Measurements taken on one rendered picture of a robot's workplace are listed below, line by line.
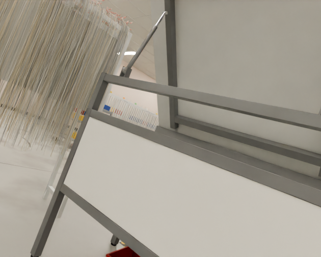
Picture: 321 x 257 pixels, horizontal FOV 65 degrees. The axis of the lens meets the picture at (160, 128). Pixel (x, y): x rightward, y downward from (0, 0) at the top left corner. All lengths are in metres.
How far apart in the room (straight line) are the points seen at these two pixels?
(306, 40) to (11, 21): 1.47
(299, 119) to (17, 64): 1.45
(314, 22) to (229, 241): 0.86
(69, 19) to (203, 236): 1.46
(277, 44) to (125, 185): 0.88
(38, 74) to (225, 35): 1.09
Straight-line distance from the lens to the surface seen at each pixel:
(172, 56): 1.49
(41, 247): 1.52
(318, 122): 0.81
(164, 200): 0.94
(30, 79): 1.67
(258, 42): 1.27
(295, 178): 1.38
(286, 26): 1.22
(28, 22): 1.72
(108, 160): 1.15
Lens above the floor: 0.77
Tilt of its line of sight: 3 degrees up
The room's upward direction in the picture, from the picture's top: 21 degrees clockwise
